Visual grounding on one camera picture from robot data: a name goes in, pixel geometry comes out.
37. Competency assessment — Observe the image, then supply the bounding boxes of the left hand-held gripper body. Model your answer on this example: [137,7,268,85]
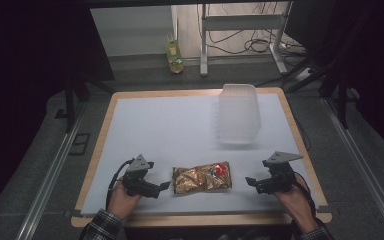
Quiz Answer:
[122,153,155,198]

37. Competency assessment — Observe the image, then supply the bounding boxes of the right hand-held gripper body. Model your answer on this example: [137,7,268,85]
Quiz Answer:
[262,151,304,195]

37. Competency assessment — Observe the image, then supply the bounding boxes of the gold snack packet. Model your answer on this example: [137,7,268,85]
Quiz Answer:
[171,161,233,195]

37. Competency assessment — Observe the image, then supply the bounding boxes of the translucent plastic container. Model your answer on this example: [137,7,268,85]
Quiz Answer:
[215,83,262,145]

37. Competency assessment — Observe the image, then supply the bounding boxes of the person's left hand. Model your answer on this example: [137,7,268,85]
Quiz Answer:
[107,180,144,222]

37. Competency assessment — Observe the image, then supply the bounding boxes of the person's right hand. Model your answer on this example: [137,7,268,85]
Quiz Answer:
[273,173,318,235]

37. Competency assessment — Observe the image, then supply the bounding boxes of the white table mat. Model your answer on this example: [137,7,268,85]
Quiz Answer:
[80,92,322,216]

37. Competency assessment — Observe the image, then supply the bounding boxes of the black metal stand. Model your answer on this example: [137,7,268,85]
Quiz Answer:
[55,74,116,134]

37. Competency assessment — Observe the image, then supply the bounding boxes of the white power strip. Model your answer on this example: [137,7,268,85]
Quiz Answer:
[294,67,315,83]

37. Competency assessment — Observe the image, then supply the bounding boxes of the yellow-green plastic bottle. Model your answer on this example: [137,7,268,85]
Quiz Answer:
[164,32,185,75]

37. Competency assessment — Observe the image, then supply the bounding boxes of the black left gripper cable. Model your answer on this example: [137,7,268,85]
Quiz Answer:
[105,158,136,212]

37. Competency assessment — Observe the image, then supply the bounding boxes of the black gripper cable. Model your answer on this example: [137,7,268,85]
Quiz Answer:
[105,158,136,212]
[289,171,318,234]

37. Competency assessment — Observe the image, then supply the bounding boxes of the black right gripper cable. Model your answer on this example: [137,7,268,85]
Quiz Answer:
[289,171,318,234]

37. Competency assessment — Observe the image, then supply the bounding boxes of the black rectangular floor frame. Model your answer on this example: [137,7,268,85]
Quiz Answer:
[68,132,92,157]

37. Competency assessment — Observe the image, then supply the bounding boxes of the silver floor rail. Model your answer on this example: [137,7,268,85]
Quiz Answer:
[321,96,384,240]
[14,104,86,240]

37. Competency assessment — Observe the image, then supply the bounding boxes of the black floor cables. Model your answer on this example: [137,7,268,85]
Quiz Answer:
[196,2,309,58]

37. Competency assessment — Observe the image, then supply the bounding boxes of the white metal desk frame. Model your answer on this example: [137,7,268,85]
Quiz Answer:
[199,0,294,77]

